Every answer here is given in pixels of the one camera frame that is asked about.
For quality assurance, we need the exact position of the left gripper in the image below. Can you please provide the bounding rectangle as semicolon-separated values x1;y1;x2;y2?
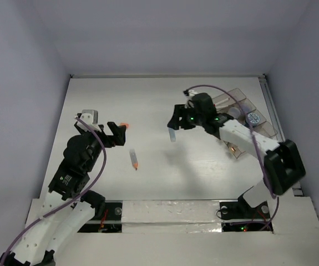
77;121;126;171

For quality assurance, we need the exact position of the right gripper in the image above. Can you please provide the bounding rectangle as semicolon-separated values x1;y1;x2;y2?
167;104;205;130

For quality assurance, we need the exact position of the blue highlighter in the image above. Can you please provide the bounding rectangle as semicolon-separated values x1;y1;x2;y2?
168;128;176;142

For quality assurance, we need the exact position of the orange highlighter cap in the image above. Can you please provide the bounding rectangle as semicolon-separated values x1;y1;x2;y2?
120;123;129;129

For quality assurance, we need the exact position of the clear paperclip jar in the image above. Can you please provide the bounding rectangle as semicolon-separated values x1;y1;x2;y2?
228;107;241;118

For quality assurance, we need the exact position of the blue paint jar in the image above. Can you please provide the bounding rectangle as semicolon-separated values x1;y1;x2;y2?
245;112;261;129

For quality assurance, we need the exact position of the red whiteboard marker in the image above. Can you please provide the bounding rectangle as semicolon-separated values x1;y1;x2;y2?
215;98;230;106

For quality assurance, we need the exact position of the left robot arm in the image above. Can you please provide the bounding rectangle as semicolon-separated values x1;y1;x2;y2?
0;115;126;265

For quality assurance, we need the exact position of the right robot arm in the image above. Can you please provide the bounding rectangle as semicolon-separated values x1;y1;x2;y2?
168;93;306;217

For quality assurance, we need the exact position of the clear four-compartment organizer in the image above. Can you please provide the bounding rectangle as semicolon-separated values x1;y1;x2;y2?
213;88;279;160

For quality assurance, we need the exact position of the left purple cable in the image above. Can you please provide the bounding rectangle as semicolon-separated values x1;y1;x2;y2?
0;116;107;265

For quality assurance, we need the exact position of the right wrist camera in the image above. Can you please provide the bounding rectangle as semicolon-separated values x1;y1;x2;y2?
183;89;198;108

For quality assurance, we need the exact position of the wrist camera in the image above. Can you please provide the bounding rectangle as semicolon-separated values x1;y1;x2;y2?
76;109;99;130
183;89;198;108

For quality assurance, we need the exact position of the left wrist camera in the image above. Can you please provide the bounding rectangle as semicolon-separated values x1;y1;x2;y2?
76;109;99;130

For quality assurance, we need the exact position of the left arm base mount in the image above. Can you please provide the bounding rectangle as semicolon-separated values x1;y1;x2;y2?
78;201;123;233

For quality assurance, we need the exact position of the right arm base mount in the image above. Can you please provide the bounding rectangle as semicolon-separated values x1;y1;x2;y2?
215;190;274;232

